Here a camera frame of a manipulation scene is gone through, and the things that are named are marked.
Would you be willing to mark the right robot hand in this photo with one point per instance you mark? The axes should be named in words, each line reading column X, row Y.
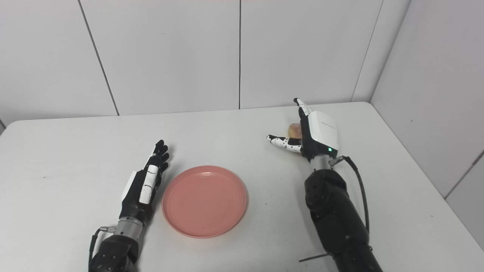
column 319, row 134

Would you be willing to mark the bread roll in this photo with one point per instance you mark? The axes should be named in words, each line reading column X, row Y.
column 295, row 130

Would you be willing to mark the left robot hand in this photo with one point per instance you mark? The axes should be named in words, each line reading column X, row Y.
column 138, row 196

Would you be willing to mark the pink plate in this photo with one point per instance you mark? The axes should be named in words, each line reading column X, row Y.
column 205, row 201

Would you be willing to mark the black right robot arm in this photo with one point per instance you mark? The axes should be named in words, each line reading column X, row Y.
column 338, row 219

